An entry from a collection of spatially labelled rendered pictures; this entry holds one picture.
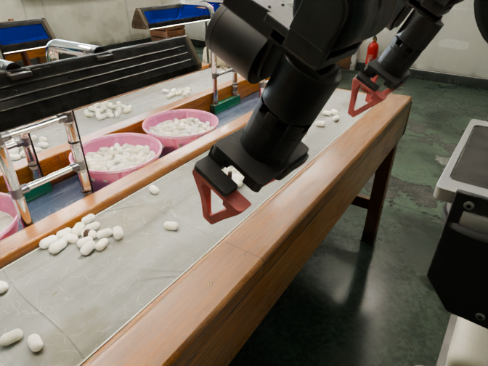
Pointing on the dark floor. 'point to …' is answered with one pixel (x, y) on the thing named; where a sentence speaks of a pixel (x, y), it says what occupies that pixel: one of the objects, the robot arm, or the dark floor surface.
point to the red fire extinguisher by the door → (372, 51)
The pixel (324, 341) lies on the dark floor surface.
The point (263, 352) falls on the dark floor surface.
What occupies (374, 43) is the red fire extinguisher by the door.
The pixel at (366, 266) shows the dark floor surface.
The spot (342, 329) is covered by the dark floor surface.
